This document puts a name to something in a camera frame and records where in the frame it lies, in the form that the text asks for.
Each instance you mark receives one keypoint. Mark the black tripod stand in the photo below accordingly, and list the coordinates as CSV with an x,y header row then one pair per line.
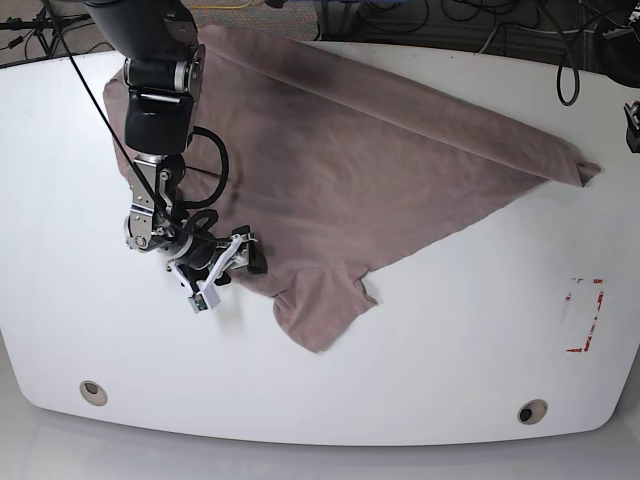
x,y
41,28

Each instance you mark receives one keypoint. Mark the grey table grommet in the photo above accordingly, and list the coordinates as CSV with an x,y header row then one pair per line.
x,y
93,393
532,412

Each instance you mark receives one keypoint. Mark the right grey table grommet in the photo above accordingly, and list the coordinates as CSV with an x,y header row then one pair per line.
x,y
532,412

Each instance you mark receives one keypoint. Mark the right wrist green camera board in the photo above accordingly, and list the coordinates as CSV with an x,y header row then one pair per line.
x,y
200,304

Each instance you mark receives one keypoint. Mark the left grey table grommet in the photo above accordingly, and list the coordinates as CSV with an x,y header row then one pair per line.
x,y
93,393

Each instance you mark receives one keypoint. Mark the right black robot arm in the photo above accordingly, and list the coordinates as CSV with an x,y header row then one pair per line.
x,y
163,72

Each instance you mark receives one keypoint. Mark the red tape rectangle marking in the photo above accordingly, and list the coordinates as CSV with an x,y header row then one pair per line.
x,y
580,313

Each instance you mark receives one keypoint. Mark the mauve T-shirt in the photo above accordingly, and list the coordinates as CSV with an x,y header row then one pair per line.
x,y
341,168

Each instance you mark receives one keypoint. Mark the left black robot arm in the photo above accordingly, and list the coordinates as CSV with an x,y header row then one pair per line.
x,y
614,41

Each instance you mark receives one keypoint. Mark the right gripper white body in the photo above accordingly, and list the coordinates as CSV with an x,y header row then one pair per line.
x,y
215,255

